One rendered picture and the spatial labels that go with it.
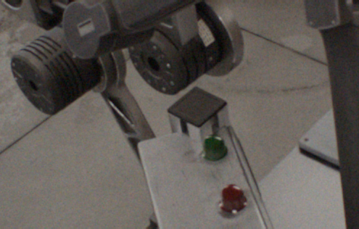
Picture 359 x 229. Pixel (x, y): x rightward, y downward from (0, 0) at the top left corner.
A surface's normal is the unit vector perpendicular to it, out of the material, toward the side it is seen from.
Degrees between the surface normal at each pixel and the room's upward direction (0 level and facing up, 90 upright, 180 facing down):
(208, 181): 0
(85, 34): 69
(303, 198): 0
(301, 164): 0
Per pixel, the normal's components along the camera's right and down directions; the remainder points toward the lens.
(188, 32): 0.71, 0.38
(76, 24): -0.70, 0.25
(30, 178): -0.15, -0.74
